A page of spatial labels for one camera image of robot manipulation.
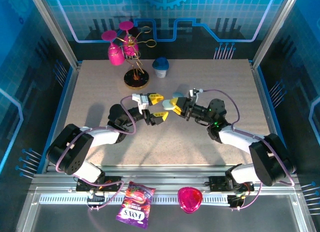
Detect purple candy bag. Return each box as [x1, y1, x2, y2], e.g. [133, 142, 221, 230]
[115, 181, 157, 230]

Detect light blue earbud charging case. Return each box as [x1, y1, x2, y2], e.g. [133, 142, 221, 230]
[161, 99, 177, 112]

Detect slotted grey cable duct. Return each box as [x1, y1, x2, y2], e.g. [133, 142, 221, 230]
[38, 193, 230, 205]

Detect blue-edged aluminium side rail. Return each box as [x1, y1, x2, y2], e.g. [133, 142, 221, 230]
[43, 61, 83, 173]
[249, 59, 288, 158]

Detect aluminium frame post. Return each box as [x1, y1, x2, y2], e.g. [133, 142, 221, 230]
[251, 0, 301, 68]
[27, 0, 82, 68]

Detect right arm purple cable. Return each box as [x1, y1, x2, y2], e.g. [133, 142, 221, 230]
[199, 88, 296, 188]

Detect pink wine glass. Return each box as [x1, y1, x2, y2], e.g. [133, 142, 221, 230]
[101, 29, 126, 67]
[118, 20, 140, 58]

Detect gold wire glass rack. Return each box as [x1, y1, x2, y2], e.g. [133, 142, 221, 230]
[117, 25, 158, 90]

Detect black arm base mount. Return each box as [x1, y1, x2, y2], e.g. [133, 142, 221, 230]
[208, 175, 227, 193]
[75, 175, 123, 193]

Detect pink heart-shaped bowl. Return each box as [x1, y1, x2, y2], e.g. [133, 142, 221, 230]
[177, 186, 203, 214]

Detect white cup with blue lid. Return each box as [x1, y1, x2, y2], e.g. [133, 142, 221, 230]
[151, 56, 170, 79]

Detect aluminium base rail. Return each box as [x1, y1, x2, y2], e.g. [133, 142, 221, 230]
[29, 164, 301, 194]

